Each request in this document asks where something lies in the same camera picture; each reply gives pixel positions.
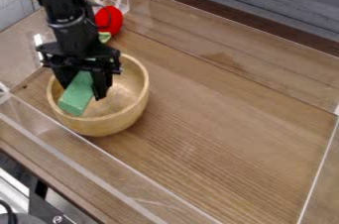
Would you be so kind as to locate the clear acrylic enclosure wall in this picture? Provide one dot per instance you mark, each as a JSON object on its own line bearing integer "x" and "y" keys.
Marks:
{"x": 236, "y": 144}

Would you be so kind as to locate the black table leg bracket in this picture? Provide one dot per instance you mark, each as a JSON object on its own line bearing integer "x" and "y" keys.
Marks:
{"x": 40, "y": 208}

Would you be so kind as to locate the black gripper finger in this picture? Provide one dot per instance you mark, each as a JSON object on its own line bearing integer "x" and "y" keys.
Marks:
{"x": 101, "y": 82}
{"x": 64, "y": 75}

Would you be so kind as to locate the green rectangular block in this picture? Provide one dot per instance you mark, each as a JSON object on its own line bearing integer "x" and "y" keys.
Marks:
{"x": 77, "y": 94}

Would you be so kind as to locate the light wooden bowl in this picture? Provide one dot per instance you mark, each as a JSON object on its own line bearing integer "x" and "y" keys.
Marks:
{"x": 115, "y": 112}

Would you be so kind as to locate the red plush strawberry toy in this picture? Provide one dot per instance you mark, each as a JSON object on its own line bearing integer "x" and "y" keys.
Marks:
{"x": 108, "y": 19}

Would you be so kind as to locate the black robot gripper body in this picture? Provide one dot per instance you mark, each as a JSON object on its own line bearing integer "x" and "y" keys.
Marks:
{"x": 77, "y": 51}

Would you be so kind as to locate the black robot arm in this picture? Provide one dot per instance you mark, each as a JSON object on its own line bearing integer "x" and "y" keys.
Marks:
{"x": 63, "y": 11}

